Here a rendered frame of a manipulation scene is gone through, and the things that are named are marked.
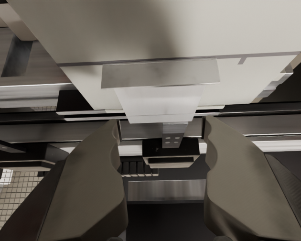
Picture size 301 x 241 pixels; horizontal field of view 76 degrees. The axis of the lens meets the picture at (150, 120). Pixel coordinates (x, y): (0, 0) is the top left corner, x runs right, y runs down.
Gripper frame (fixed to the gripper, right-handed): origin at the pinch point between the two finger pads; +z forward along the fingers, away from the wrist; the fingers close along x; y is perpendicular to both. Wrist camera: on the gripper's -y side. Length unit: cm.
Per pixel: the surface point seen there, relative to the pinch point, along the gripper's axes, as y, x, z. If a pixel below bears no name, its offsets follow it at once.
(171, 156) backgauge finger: 19.8, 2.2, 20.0
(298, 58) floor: 36, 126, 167
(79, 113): 4.0, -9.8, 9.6
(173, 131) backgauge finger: 9.9, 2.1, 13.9
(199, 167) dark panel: 43, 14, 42
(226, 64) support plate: -2.4, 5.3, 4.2
